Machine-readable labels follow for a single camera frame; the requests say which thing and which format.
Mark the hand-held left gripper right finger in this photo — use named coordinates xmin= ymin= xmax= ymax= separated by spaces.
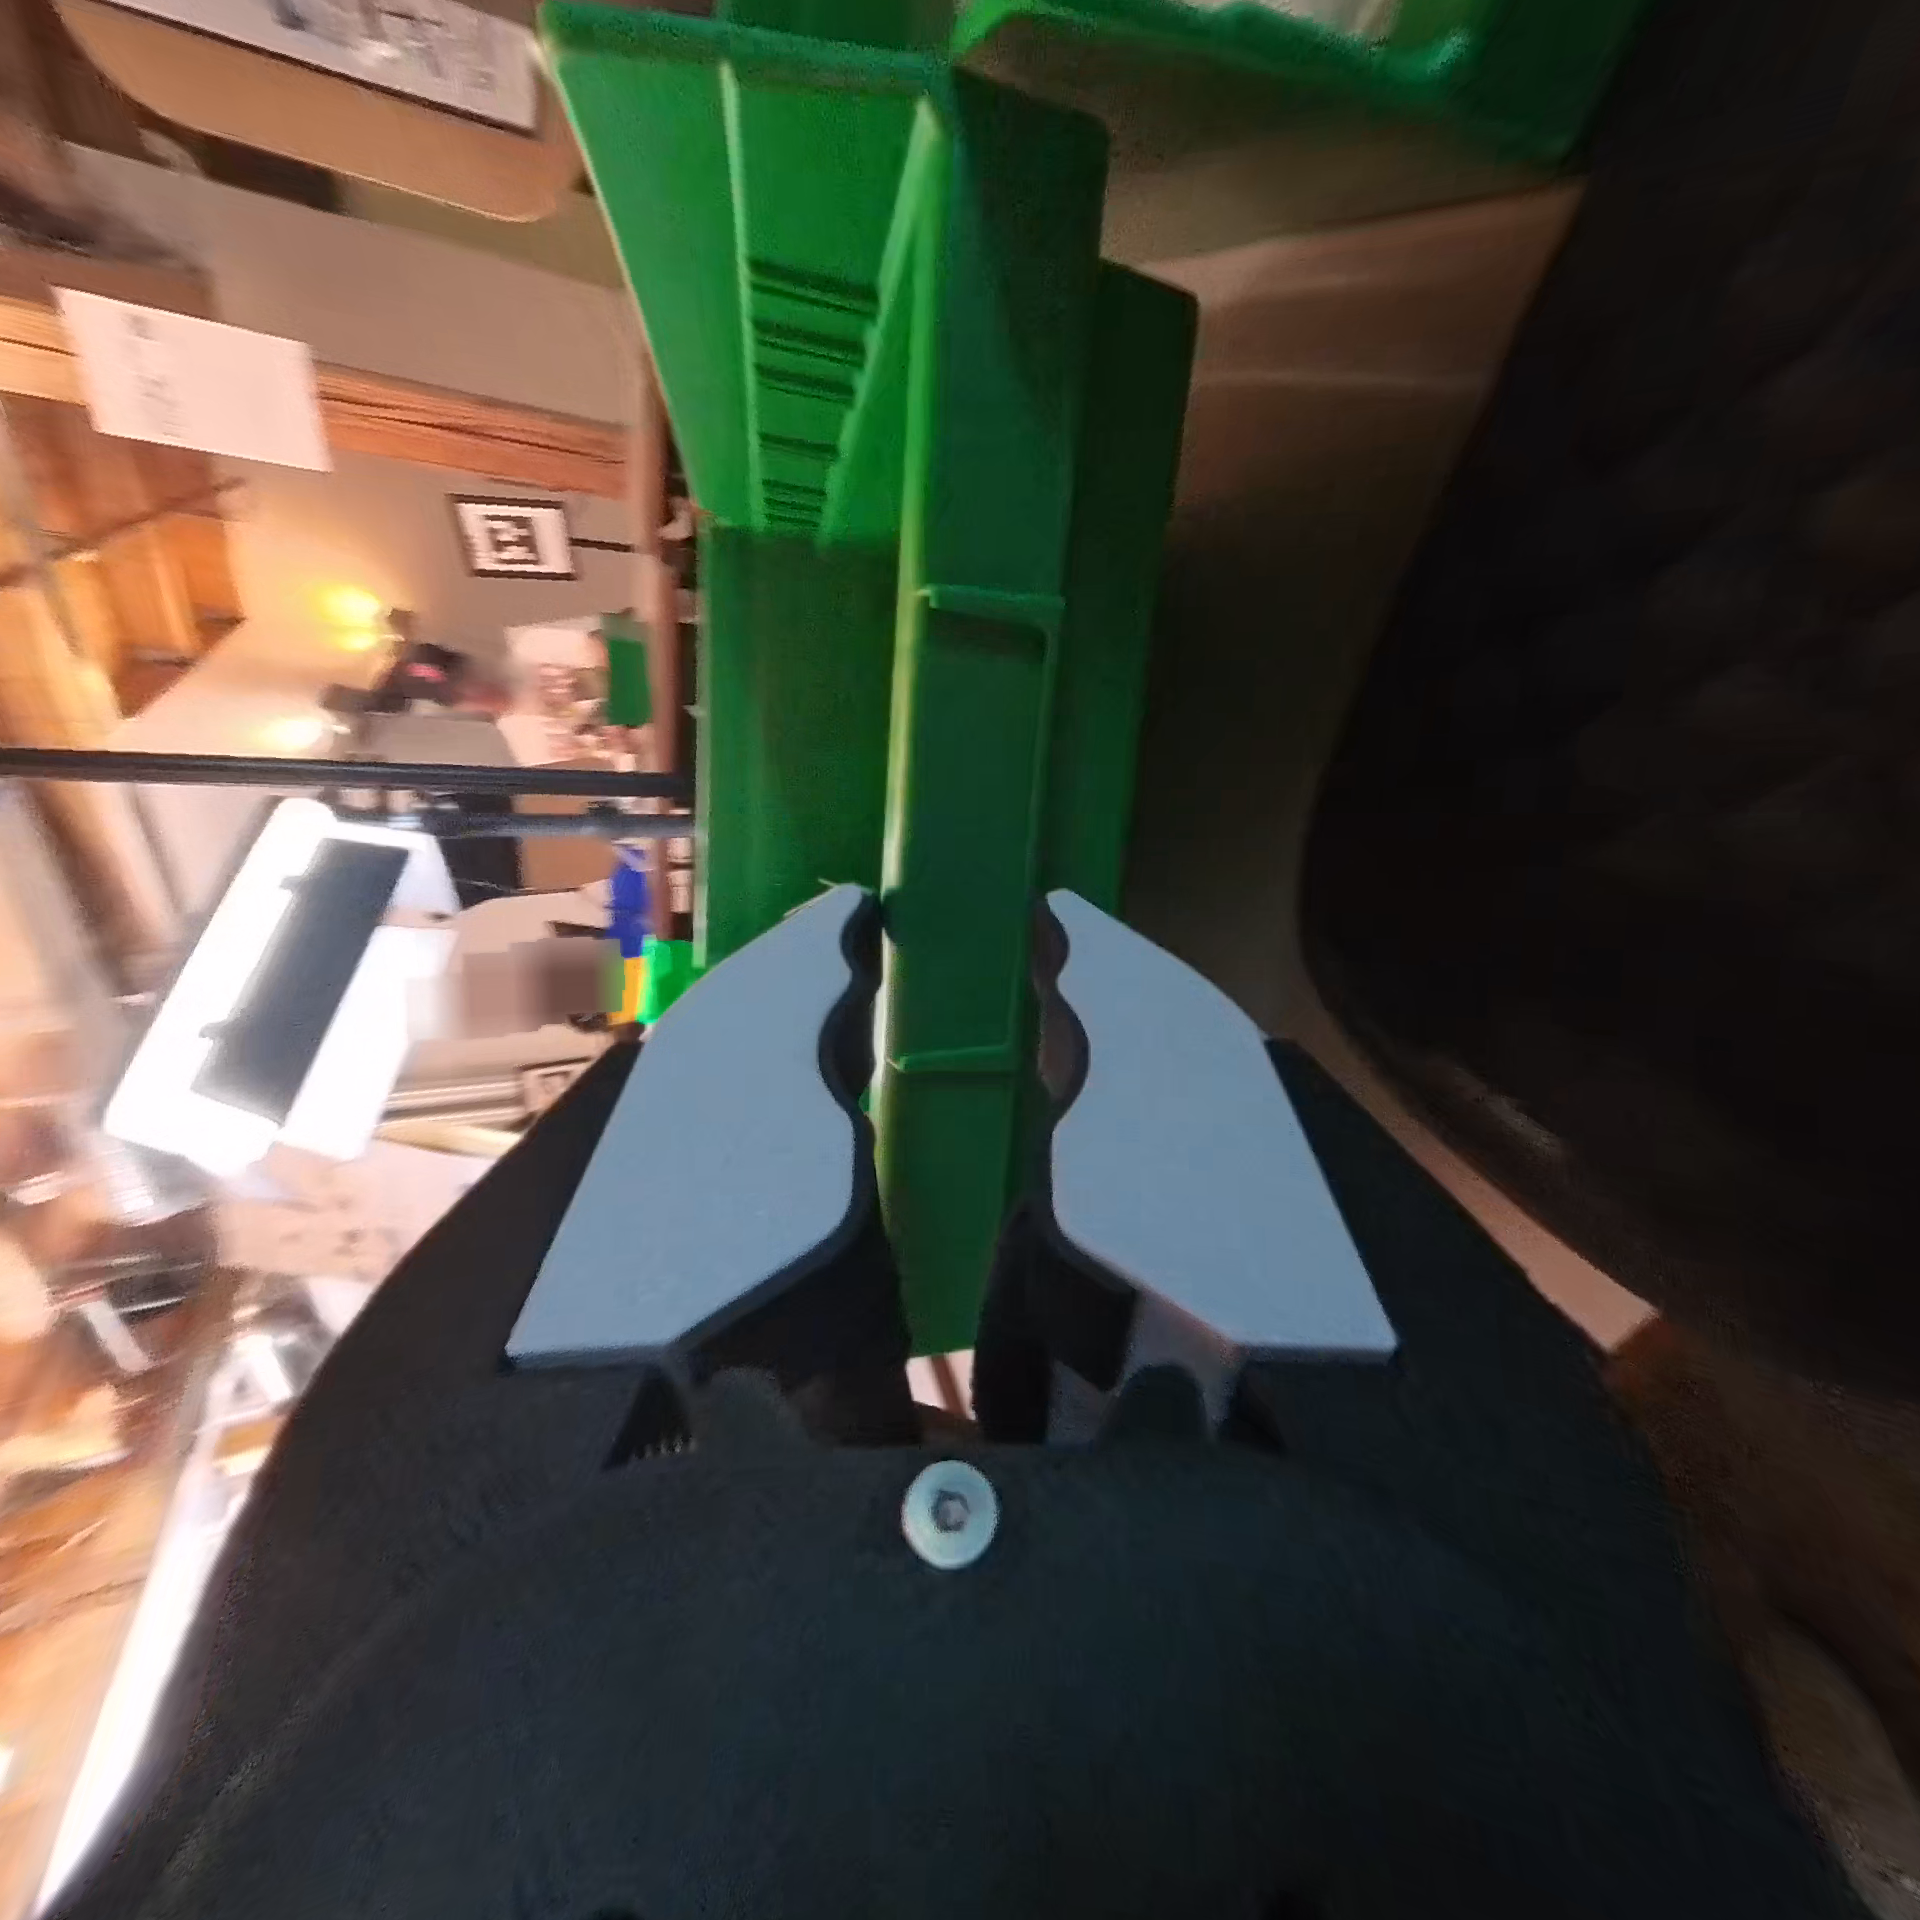
xmin=1031 ymin=890 xmax=1399 ymax=1365

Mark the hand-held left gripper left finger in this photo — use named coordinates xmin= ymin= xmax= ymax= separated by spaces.
xmin=505 ymin=881 xmax=889 ymax=1372

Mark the white panel with black inset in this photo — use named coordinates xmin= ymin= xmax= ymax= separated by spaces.
xmin=102 ymin=801 xmax=458 ymax=1178

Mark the black stand pole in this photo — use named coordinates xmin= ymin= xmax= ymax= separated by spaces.
xmin=0 ymin=745 xmax=698 ymax=804

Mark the black white fiducial marker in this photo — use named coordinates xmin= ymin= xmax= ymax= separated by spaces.
xmin=444 ymin=490 xmax=577 ymax=581

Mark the black egg crate foam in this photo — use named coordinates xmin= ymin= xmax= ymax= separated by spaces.
xmin=1298 ymin=0 xmax=1920 ymax=1354

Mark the white paper sign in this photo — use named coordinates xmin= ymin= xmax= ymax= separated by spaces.
xmin=49 ymin=282 xmax=333 ymax=474

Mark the instruction sheet on board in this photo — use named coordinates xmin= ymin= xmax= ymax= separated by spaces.
xmin=49 ymin=0 xmax=592 ymax=226

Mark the instruction poster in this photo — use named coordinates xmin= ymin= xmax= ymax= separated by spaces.
xmin=262 ymin=0 xmax=540 ymax=136

